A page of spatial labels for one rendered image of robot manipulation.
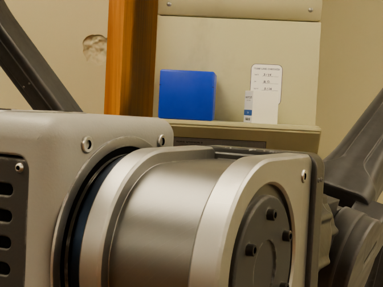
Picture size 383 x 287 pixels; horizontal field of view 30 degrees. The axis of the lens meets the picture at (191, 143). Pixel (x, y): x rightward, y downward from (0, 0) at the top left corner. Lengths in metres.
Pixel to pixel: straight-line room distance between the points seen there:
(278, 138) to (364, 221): 0.75
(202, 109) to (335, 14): 0.66
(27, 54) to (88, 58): 0.78
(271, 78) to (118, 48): 0.30
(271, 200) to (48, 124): 0.12
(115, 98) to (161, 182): 0.96
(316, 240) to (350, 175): 0.17
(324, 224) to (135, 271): 0.16
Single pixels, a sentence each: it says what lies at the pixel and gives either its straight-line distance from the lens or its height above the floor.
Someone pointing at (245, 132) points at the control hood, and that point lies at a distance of 1.30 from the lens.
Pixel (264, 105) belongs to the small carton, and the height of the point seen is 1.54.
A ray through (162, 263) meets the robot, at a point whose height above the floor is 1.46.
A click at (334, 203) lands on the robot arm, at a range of 0.55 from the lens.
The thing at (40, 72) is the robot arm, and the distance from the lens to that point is 1.12.
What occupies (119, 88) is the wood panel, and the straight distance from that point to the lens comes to 1.34.
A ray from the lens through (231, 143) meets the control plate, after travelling 1.32.
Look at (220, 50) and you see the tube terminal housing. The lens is 1.41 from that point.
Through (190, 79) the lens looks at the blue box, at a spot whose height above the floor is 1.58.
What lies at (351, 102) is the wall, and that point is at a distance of 1.86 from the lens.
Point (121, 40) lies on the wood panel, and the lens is 1.34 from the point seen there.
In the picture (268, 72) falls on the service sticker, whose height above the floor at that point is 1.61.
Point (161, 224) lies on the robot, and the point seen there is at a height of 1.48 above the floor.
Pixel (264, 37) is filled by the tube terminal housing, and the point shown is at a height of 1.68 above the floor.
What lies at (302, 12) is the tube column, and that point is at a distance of 1.42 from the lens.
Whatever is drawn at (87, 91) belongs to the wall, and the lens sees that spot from 1.88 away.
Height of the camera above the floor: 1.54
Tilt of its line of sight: 3 degrees down
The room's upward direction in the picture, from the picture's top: 3 degrees clockwise
